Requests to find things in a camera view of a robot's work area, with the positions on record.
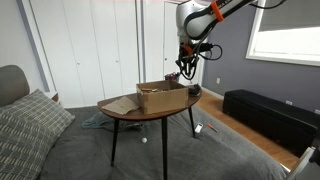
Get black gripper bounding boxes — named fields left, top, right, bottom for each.
left=175, top=43, right=213, bottom=80

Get round wooden side table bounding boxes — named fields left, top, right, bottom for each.
left=97, top=87, right=202, bottom=180

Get orange white marker pen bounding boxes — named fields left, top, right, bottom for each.
left=207, top=124, right=219, bottom=133

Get brown cardboard box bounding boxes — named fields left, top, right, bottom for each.
left=136, top=80, right=189, bottom=115

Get flat cardboard piece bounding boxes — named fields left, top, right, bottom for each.
left=103, top=96, right=139, bottom=115

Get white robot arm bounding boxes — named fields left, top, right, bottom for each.
left=176, top=0, right=256, bottom=80

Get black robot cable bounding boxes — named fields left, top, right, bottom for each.
left=175, top=0, right=288, bottom=81

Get cup with pens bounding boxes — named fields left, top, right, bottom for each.
left=165, top=72, right=180, bottom=82

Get white window frame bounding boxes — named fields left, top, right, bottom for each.
left=246, top=0, right=320, bottom=66

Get black storage bench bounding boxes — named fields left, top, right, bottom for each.
left=223, top=89, right=320, bottom=156

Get checkered grey pillow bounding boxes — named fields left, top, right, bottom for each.
left=0, top=89, right=75, bottom=180

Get black object on table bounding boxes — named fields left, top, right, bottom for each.
left=188, top=84, right=202, bottom=97

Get white closet doors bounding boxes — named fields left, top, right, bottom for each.
left=16, top=0, right=209, bottom=108

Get teal crumpled cloth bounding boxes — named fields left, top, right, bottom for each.
left=82, top=112, right=143, bottom=132

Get grey headboard cushion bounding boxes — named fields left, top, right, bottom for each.
left=0, top=65, right=30, bottom=107

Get grey bed blanket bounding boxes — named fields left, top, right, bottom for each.
left=37, top=107, right=288, bottom=180

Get white remote control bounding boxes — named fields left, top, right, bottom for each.
left=195, top=123, right=203, bottom=134

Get small white ball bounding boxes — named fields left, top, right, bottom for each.
left=142, top=138, right=148, bottom=143

